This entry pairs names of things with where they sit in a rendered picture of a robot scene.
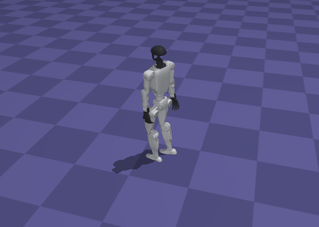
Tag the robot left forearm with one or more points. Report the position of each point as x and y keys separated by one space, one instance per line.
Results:
x=145 y=103

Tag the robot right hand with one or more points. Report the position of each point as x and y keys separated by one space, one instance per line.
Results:
x=175 y=103

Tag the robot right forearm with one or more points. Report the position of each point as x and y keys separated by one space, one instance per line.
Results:
x=171 y=90

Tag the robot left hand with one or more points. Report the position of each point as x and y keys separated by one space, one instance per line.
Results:
x=146 y=116

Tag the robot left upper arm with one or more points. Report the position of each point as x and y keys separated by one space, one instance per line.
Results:
x=147 y=76

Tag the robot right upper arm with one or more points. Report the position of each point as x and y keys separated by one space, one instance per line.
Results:
x=172 y=65

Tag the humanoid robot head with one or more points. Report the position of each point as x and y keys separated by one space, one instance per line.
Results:
x=158 y=51

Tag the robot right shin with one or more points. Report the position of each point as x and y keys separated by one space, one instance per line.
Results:
x=167 y=138

